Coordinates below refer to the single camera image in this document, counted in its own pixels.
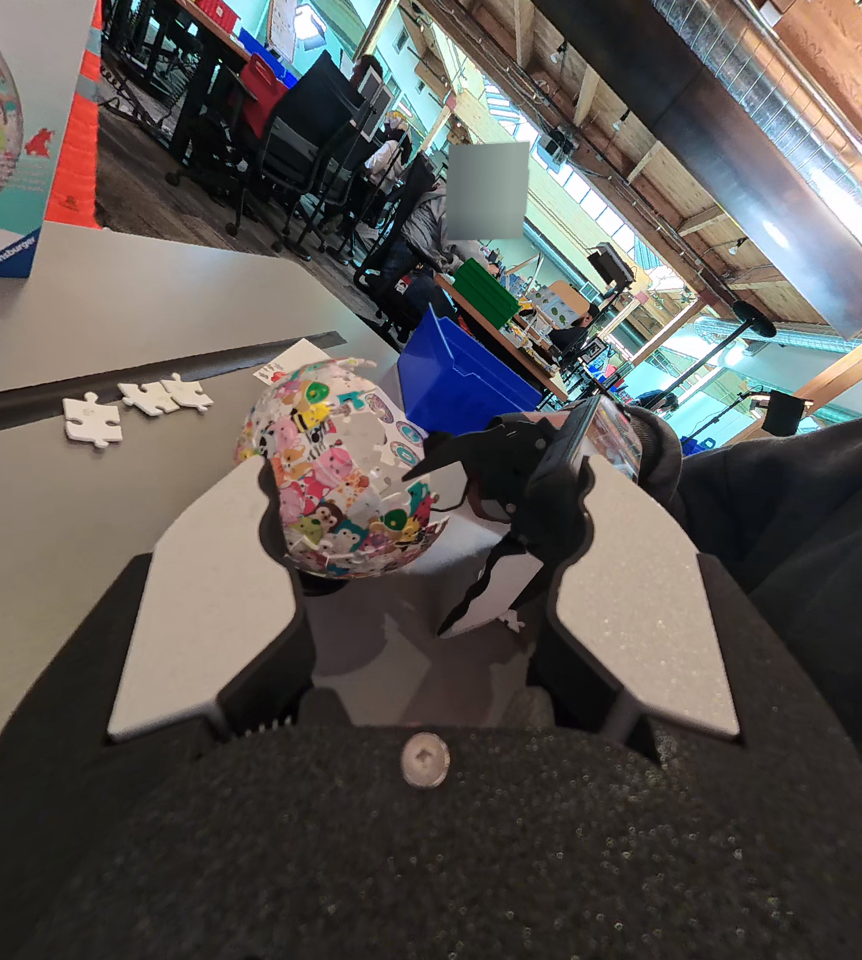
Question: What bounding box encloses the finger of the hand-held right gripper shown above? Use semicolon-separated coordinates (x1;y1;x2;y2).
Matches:
436;543;540;639

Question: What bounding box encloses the black ball stand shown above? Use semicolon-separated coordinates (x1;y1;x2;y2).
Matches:
299;563;402;595

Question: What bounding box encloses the white puzzle piece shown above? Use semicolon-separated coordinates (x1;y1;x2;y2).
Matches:
62;392;124;451
116;381;180;418
158;372;214;415

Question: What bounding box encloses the green box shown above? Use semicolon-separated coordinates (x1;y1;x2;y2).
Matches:
451;258;522;331

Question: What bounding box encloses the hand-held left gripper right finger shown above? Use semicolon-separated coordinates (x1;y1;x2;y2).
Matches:
529;455;744;741

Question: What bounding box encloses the teal puzzle box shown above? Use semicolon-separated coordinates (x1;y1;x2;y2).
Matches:
0;0;102;279

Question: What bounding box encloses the black office chair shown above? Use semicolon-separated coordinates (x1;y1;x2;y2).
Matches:
176;45;387;256

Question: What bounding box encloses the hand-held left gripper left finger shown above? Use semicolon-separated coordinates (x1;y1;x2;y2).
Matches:
107;455;319;741

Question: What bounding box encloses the colourful puzzle ball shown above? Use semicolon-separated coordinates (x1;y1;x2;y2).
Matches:
233;357;447;580

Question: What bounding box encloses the blue plastic bin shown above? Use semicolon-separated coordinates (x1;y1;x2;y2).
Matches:
398;308;549;439

